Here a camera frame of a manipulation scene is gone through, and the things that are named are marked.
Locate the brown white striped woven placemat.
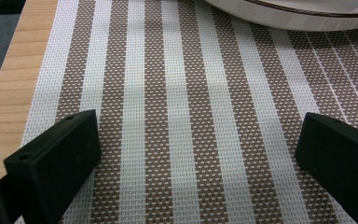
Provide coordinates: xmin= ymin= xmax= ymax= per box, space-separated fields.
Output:
xmin=13 ymin=0 xmax=358 ymax=224

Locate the white plate with brown rim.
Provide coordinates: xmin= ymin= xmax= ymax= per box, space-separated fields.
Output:
xmin=203 ymin=0 xmax=358 ymax=32

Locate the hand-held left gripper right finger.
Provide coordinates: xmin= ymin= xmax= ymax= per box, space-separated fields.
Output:
xmin=295 ymin=112 xmax=358 ymax=224

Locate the dark object on floor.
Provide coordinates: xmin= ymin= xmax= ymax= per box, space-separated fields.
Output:
xmin=0 ymin=0 xmax=27 ymax=16

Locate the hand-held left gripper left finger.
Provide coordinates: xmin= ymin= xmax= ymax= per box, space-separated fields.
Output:
xmin=3 ymin=109 xmax=103 ymax=224

